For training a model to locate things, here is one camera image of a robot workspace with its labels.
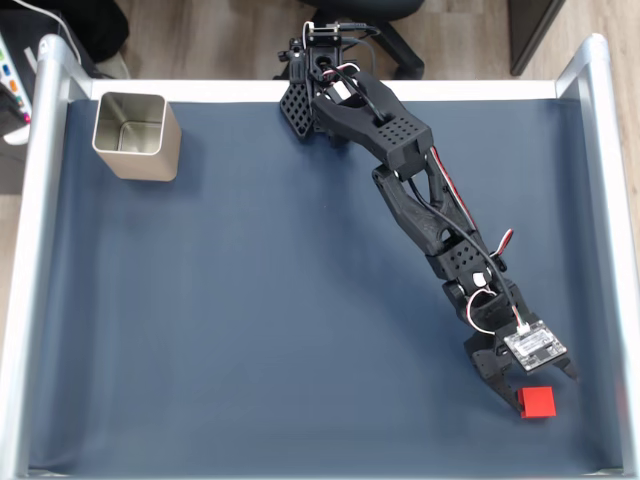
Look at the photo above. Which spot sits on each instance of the red cube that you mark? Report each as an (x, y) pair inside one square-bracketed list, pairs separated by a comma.
[(537, 402)]

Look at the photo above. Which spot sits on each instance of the square metal tin container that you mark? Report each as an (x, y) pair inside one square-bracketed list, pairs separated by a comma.
[(150, 162)]

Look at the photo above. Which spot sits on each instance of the blue-grey table mat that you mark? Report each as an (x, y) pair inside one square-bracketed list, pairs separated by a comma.
[(250, 325)]

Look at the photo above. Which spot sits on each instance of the dark wooden cabinet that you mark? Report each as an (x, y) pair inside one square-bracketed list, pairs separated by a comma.
[(530, 30)]

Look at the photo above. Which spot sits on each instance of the white device with coloured buttons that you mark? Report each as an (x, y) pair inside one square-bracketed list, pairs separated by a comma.
[(12, 80)]

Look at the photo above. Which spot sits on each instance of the dark grey case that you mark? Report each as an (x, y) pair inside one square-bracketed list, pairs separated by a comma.
[(30, 30)]

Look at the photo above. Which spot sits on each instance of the bare circuit board camera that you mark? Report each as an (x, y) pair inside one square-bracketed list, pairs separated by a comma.
[(535, 347)]

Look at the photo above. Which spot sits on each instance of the silver aluminium table frame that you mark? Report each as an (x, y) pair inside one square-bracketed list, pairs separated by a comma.
[(50, 100)]

